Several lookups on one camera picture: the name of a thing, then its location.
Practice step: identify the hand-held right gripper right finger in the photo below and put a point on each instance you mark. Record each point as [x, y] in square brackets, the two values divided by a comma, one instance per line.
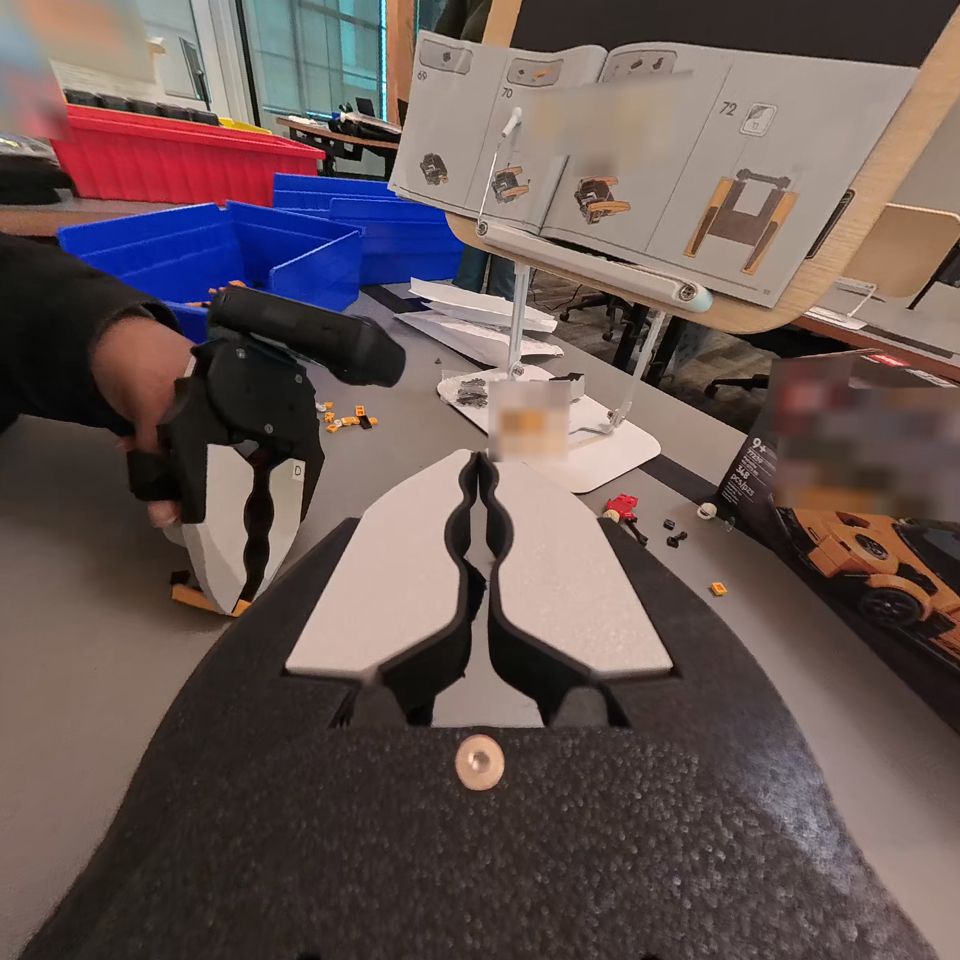
[570, 585]

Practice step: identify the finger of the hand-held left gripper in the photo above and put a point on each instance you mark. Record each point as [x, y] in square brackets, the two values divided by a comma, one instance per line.
[221, 525]
[289, 502]

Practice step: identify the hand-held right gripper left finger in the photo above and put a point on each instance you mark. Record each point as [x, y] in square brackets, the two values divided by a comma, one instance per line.
[390, 570]

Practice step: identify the orange curved lego piece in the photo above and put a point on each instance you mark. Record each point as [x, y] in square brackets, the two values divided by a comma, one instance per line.
[191, 596]

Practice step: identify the heap of orange lego pieces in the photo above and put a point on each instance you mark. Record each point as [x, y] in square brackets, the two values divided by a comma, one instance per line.
[217, 294]

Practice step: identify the blue plastic bin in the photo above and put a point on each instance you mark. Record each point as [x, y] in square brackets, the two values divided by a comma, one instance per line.
[315, 262]
[405, 247]
[315, 196]

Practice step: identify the person's left forearm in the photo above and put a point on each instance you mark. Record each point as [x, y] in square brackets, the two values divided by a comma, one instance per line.
[45, 330]

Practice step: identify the black lego tool piece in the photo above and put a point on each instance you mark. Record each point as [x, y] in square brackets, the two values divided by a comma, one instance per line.
[637, 531]

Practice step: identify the scattered small lego pieces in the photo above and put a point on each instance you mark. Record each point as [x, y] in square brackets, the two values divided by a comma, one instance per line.
[349, 418]

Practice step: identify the lego set box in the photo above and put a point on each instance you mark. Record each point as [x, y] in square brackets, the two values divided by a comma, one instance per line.
[862, 570]

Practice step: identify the lego instruction booklet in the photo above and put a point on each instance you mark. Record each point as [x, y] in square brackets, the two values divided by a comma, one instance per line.
[825, 150]

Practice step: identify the person's left hand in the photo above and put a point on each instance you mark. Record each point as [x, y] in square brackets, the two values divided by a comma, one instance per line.
[142, 375]

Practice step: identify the clear bag of black pieces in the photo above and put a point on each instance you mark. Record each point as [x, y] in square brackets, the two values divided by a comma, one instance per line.
[466, 391]

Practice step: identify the stack of white paper bags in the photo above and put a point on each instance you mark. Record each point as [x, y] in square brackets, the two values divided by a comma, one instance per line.
[480, 322]

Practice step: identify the red plastic bin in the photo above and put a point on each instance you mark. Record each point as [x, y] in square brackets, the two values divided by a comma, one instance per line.
[187, 161]

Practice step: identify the black office chair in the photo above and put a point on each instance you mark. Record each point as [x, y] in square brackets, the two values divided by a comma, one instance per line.
[600, 307]
[739, 382]

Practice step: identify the yellow plastic bin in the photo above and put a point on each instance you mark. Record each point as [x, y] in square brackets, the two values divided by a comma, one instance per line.
[244, 126]

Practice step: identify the wooden office desk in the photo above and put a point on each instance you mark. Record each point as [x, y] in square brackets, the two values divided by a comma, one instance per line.
[900, 337]
[322, 129]

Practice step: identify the row of black trays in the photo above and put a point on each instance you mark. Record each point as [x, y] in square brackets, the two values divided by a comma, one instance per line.
[135, 105]

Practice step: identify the clear acrylic holder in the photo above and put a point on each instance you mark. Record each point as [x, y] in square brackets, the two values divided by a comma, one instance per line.
[844, 296]

